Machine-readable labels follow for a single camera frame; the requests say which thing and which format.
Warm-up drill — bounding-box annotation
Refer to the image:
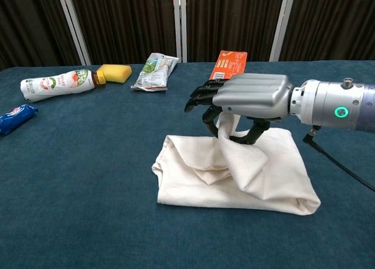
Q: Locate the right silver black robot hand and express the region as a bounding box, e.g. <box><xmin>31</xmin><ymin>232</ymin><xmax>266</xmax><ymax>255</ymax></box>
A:
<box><xmin>183</xmin><ymin>73</ymin><xmax>295</xmax><ymax>145</ymax></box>

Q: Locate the white t-shirt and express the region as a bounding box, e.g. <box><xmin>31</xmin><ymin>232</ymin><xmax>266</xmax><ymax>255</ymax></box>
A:
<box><xmin>151</xmin><ymin>112</ymin><xmax>322</xmax><ymax>216</ymax></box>

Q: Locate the orange cardboard box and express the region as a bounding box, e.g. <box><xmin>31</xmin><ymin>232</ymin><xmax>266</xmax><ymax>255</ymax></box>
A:
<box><xmin>210</xmin><ymin>50</ymin><xmax>248</xmax><ymax>80</ymax></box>

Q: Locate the dark pleated curtain panel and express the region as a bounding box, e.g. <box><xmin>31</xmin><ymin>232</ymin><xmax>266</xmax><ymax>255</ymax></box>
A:
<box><xmin>186</xmin><ymin>0</ymin><xmax>287</xmax><ymax>63</ymax></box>
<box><xmin>0</xmin><ymin>0</ymin><xmax>81</xmax><ymax>72</ymax></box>
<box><xmin>69</xmin><ymin>0</ymin><xmax>178</xmax><ymax>66</ymax></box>
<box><xmin>279</xmin><ymin>0</ymin><xmax>375</xmax><ymax>62</ymax></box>

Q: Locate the silver snack packet green print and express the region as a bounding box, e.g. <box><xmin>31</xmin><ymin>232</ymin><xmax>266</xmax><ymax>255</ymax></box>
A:
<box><xmin>130</xmin><ymin>52</ymin><xmax>180</xmax><ymax>92</ymax></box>

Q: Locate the yellow sponge block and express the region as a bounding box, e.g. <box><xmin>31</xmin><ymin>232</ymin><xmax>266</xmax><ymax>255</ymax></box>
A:
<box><xmin>96</xmin><ymin>64</ymin><xmax>133</xmax><ymax>84</ymax></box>

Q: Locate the teal table cover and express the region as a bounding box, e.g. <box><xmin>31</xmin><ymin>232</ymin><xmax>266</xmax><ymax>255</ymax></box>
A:
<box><xmin>0</xmin><ymin>60</ymin><xmax>375</xmax><ymax>269</ymax></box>

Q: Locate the white drink bottle yellow cap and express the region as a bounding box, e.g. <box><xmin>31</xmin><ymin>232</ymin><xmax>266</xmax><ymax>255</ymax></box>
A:
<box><xmin>19</xmin><ymin>69</ymin><xmax>107</xmax><ymax>103</ymax></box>

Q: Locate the blue snack packet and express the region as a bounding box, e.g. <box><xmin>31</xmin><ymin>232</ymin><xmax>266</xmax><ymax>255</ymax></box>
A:
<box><xmin>0</xmin><ymin>104</ymin><xmax>39</xmax><ymax>137</ymax></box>

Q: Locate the white screen frame post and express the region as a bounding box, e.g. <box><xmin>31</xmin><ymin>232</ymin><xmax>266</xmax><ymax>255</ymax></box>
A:
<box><xmin>55</xmin><ymin>0</ymin><xmax>92</xmax><ymax>66</ymax></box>
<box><xmin>172</xmin><ymin>0</ymin><xmax>188</xmax><ymax>63</ymax></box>
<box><xmin>268</xmin><ymin>0</ymin><xmax>297</xmax><ymax>62</ymax></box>

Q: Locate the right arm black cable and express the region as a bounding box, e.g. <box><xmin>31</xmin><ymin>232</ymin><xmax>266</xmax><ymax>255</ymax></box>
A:
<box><xmin>302</xmin><ymin>125</ymin><xmax>375</xmax><ymax>193</ymax></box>

